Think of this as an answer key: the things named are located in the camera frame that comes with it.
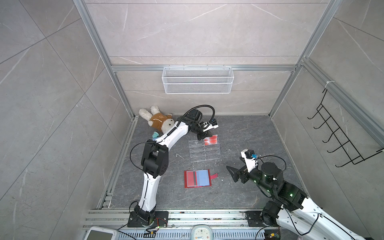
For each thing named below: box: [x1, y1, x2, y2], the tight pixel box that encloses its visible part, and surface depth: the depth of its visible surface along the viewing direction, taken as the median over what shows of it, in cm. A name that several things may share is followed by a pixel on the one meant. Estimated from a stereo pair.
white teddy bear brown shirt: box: [138, 105, 175, 135], surface depth 108 cm
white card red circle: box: [204, 135, 218, 146], surface depth 95 cm
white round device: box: [191, 224, 214, 240], surface depth 69 cm
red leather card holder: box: [184, 169, 219, 189], surface depth 88 cm
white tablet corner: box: [84, 226, 118, 240], surface depth 67 cm
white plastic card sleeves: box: [195, 169, 210, 187], surface depth 88 cm
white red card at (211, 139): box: [203, 134, 218, 144], surface depth 95 cm
